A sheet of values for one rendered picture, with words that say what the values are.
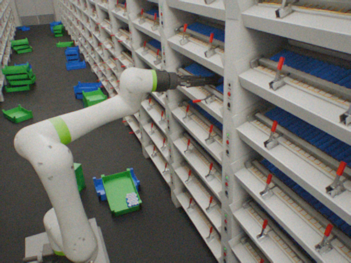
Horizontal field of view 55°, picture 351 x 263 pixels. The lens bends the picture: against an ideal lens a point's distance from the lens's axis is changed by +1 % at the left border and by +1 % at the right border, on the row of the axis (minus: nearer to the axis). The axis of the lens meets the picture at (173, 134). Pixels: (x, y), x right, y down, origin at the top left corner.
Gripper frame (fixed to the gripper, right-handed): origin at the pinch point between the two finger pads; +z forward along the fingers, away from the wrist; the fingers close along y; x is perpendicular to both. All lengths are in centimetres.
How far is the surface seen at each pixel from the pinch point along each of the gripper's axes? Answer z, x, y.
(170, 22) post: -6.4, -19.2, 37.5
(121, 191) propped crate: -22, 97, 62
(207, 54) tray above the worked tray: -7.0, -13.1, -8.2
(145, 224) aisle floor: -14, 102, 30
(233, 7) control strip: -11.0, -32.2, -28.8
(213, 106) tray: -2.8, 7.7, -12.0
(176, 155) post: 5, 58, 37
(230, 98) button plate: -5.9, -1.4, -28.4
